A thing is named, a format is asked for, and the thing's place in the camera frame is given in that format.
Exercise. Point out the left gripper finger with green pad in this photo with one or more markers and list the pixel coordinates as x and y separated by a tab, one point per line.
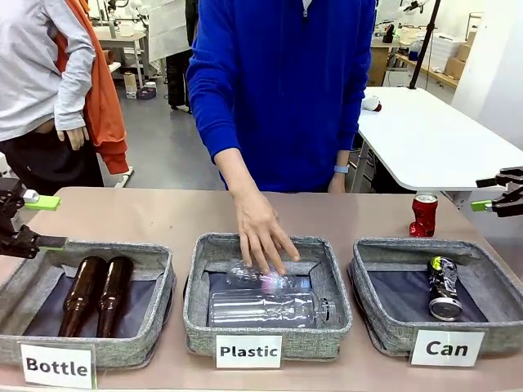
43	203
20	243

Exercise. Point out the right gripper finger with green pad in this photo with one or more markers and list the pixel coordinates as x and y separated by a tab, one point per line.
481	205
510	176

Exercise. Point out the brown glass beer bottle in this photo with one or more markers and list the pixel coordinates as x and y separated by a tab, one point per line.
112	294
81	294

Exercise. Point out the black crushed drink can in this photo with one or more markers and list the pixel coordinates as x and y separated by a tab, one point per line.
443	286

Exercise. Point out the small crushed clear plastic bottle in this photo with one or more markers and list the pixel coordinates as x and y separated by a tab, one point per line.
241	281

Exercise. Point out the large clear ribbed plastic bottle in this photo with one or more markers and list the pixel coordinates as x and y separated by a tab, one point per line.
261	310

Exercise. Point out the person's right forearm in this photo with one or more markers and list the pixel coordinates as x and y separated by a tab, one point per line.
235	173

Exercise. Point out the person's left forearm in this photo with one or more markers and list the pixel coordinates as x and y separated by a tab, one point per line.
343	159

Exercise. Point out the red crushed drink can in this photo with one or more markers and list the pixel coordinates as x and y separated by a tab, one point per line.
424	216

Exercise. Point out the white Can label card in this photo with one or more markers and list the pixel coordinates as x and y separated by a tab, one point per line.
447	348

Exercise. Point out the grey fabric basket labelled Bottle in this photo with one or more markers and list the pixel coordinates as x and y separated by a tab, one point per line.
122	353

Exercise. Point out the grey fabric basket labelled Can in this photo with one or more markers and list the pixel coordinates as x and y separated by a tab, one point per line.
388	337

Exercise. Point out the grey fabric basket labelled Plastic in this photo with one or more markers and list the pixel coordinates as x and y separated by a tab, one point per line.
314	343

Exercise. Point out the bystander bare hand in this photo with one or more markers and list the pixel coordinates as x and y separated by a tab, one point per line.
75	136

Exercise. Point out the person's left hand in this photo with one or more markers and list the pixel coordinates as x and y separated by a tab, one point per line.
338	183

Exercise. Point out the person's right hand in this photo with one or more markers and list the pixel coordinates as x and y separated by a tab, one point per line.
257	228

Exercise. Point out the large white table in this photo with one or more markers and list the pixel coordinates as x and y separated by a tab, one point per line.
429	139

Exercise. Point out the orange jacket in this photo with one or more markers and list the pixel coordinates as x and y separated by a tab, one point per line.
106	102

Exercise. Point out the brown cardboard box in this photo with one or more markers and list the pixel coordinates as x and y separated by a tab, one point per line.
463	51
454	67

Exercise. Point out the white Bottle label card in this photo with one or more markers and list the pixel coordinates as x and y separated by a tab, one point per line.
57	365

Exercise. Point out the long wooden bench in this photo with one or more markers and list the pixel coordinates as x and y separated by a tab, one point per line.
433	73

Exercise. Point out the bystander in grey shirt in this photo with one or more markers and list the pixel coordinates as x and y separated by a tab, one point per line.
24	61

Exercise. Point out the light blue wrist watch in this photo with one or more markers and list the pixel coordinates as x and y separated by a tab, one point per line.
341	169

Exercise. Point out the stack of white storage boxes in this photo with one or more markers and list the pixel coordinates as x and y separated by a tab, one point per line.
443	47

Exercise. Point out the red and white cap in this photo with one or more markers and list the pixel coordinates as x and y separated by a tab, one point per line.
374	105

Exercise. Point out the small cardboard box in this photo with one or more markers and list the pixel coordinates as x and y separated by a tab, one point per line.
130	83

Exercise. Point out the black item on floor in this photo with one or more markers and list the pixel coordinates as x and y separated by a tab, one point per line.
146	94

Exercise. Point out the black tripod pole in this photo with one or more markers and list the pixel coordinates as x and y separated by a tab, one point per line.
423	49

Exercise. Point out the wooden background desk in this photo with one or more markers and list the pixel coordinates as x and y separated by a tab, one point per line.
378	65

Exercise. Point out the background person in dark clothes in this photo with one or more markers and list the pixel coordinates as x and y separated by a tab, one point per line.
177	81

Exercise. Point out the white background cart table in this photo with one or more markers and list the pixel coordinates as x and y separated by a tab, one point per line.
122	37

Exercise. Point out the white hanging sheet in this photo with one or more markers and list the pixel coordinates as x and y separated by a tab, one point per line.
167	28

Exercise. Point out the person in blue sweater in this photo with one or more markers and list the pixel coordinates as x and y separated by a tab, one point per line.
278	102

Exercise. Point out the white Plastic label card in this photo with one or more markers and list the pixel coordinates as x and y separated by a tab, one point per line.
249	351

